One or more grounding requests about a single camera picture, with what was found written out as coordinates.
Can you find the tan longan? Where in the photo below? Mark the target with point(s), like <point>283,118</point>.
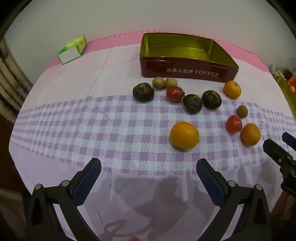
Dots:
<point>171,82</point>
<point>158,83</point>

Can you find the orange plastic bag clutter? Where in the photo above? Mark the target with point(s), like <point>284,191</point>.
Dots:
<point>291,83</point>

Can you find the green tissue box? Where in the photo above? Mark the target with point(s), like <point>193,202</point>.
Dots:
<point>72,50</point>

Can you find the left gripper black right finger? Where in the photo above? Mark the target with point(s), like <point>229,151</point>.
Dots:
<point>254,221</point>

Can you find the gold tin lid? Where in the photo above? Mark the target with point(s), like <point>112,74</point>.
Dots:
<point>289,96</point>

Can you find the dark brown fruit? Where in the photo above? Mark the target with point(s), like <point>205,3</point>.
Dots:
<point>143,92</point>
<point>211,99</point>
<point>192,103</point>

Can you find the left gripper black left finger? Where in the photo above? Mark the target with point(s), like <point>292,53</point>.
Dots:
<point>42,220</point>

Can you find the orange mandarin with stem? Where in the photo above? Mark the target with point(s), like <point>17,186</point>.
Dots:
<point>232,89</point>

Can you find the green longan lone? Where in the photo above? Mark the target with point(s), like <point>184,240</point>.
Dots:
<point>242,111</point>

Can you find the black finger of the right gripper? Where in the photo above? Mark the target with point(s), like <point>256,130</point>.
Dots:
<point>289,140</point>
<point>280,156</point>

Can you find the pink purple checkered tablecloth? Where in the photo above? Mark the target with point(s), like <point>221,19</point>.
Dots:
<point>148,187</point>

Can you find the bamboo chair frame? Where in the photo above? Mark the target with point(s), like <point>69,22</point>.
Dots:
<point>14,87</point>

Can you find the large orange front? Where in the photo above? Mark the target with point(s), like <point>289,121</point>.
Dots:
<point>184,135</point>

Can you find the red tomato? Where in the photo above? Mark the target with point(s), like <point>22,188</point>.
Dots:
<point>174,94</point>
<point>234,124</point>

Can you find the red toffee tin box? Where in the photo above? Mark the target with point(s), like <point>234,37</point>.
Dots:
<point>185,56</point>

